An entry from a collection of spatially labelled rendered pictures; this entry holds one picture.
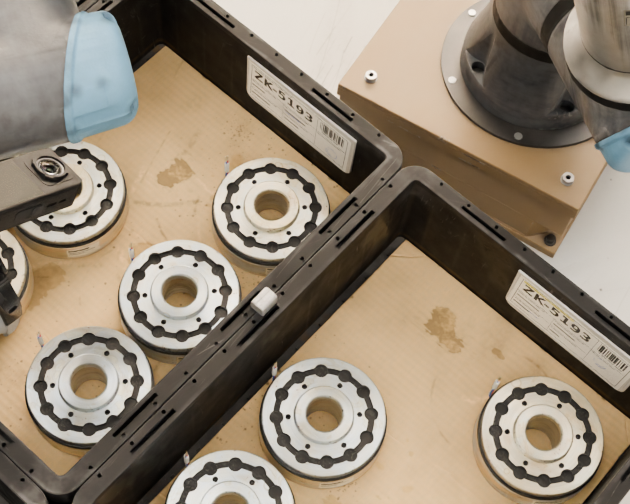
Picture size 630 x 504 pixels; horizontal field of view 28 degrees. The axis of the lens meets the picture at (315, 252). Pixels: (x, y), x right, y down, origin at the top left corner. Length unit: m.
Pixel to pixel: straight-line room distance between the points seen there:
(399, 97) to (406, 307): 0.24
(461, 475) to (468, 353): 0.11
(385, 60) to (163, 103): 0.23
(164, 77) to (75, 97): 0.43
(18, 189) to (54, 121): 0.17
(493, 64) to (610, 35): 0.28
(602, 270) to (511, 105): 0.20
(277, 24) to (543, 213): 0.37
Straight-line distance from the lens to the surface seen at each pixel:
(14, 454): 0.95
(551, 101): 1.21
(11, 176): 0.95
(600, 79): 0.99
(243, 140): 1.16
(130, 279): 1.06
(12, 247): 1.08
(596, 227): 1.32
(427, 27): 1.29
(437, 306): 1.10
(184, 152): 1.15
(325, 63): 1.37
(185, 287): 1.08
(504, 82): 1.20
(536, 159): 1.22
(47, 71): 0.77
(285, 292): 0.98
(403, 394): 1.06
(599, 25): 0.93
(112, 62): 0.78
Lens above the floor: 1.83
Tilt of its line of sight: 64 degrees down
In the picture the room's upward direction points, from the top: 8 degrees clockwise
